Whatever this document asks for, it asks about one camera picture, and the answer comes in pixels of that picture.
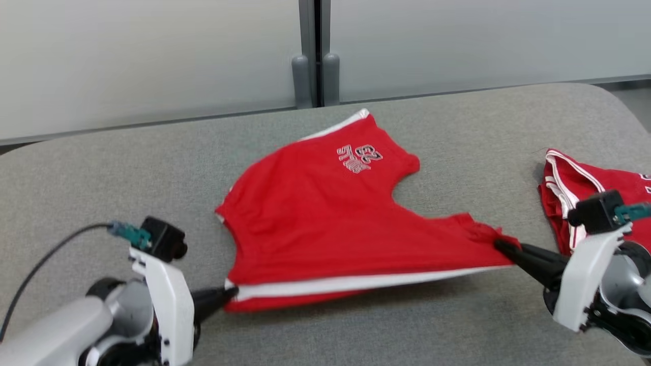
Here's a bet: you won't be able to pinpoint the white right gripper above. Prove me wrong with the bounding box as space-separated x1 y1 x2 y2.
494 224 634 333

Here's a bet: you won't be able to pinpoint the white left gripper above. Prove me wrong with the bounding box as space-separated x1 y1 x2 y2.
127 247 240 366

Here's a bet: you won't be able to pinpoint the red white basketball jersey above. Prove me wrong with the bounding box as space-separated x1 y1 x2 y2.
538 148 651 257

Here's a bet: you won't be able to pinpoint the red shorts white stripes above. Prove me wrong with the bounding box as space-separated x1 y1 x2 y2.
215 108 522 313

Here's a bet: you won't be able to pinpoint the left camera cable teal plug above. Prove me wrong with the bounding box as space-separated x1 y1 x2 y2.
0 221 152 341

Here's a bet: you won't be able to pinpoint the camera cable teal plug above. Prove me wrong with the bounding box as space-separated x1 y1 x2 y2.
0 221 152 341
614 202 651 224

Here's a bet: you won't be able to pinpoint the right camera cable teal plug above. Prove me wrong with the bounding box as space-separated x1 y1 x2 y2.
614 202 651 224

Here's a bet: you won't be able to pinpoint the grey partition post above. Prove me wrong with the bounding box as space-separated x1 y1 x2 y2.
291 0 340 109

